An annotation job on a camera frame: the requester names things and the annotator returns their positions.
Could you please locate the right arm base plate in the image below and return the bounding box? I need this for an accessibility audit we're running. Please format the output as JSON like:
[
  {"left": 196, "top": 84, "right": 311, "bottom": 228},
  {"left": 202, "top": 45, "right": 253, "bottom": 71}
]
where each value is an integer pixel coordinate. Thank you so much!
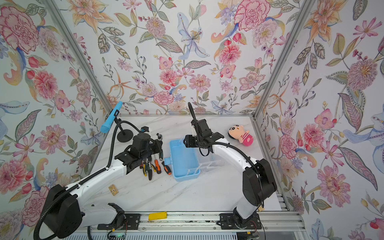
[{"left": 216, "top": 213, "right": 263, "bottom": 231}]

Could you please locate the yellow tape label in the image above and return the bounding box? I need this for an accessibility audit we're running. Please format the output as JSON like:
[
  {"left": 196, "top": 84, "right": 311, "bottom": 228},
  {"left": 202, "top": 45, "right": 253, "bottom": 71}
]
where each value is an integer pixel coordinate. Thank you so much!
[{"left": 148, "top": 212, "right": 168, "bottom": 221}]

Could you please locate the cartoon boy plush doll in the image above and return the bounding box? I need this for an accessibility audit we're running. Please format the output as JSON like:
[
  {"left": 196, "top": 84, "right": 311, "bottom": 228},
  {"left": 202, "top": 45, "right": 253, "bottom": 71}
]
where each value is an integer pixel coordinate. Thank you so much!
[{"left": 228, "top": 125, "right": 254, "bottom": 147}]

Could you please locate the aluminium front rail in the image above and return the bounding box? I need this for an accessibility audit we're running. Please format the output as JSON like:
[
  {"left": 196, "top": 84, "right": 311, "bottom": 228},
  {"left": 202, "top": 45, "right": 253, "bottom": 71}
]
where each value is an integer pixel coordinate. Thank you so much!
[{"left": 47, "top": 210, "right": 307, "bottom": 233}]

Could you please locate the black handled wrench tool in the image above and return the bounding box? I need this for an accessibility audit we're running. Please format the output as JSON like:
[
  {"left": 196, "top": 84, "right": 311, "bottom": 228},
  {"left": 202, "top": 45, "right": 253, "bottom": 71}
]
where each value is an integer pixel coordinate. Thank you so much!
[{"left": 148, "top": 169, "right": 153, "bottom": 181}]

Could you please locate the light blue plastic toolbox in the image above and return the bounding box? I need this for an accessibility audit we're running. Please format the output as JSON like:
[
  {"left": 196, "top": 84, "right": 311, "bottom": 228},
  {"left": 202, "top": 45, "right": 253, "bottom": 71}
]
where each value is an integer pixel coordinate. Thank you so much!
[{"left": 164, "top": 140, "right": 226, "bottom": 182}]

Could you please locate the orange black screwdriver right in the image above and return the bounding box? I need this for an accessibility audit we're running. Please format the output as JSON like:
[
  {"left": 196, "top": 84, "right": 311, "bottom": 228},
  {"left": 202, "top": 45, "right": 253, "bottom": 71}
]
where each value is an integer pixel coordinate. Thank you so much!
[{"left": 162, "top": 161, "right": 172, "bottom": 175}]

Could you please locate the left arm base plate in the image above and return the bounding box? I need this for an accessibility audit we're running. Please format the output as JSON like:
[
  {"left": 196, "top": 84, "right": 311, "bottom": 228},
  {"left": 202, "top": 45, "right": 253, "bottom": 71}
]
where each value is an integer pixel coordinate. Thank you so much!
[{"left": 97, "top": 214, "right": 141, "bottom": 231}]

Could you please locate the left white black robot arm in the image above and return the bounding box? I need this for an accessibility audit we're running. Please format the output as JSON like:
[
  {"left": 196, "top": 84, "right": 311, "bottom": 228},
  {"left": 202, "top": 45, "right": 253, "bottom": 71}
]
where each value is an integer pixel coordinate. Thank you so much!
[{"left": 33, "top": 121, "right": 163, "bottom": 240}]

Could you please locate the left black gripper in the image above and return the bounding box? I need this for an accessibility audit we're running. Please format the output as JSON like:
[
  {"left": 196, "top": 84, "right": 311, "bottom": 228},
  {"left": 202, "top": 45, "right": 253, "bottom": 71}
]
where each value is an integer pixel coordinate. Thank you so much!
[{"left": 139, "top": 138, "right": 165, "bottom": 162}]

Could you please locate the small wooden block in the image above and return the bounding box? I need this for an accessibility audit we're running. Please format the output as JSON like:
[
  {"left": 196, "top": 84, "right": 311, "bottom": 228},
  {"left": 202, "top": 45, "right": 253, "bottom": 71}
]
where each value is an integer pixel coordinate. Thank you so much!
[{"left": 109, "top": 184, "right": 119, "bottom": 196}]

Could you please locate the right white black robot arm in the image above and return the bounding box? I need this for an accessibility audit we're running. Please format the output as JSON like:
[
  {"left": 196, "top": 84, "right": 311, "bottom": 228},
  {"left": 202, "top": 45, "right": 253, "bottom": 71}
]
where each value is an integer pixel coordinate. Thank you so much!
[{"left": 183, "top": 103, "right": 278, "bottom": 229}]

